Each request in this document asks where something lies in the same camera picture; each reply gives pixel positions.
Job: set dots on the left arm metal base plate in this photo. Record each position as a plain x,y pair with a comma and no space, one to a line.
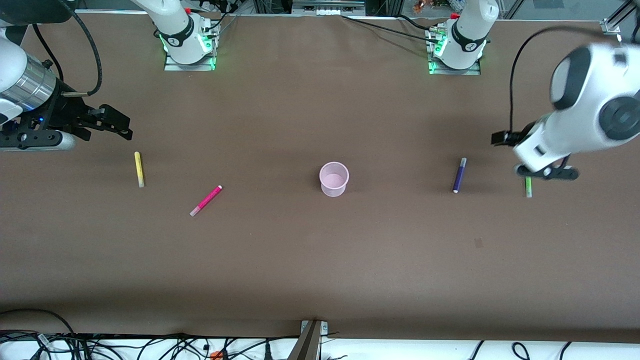
435,70

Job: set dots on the aluminium corner bracket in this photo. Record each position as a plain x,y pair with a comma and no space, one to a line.
611,26

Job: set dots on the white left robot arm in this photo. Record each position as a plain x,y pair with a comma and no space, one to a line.
595,100

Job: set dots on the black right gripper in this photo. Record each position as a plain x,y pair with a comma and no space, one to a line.
62,111

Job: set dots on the pink pen holder cup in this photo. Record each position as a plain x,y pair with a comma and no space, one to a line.
334,180

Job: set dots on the yellow marker pen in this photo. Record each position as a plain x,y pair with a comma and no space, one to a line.
139,169

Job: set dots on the pink marker pen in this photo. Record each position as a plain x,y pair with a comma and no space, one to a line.
206,200

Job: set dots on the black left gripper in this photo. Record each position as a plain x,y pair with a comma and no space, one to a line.
520,135

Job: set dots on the green marker pen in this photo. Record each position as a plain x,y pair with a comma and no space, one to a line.
528,187

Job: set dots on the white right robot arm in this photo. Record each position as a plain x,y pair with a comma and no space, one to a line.
177,25

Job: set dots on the purple marker pen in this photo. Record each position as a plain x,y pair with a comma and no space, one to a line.
459,176

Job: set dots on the metal table edge bracket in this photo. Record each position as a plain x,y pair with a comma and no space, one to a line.
309,342

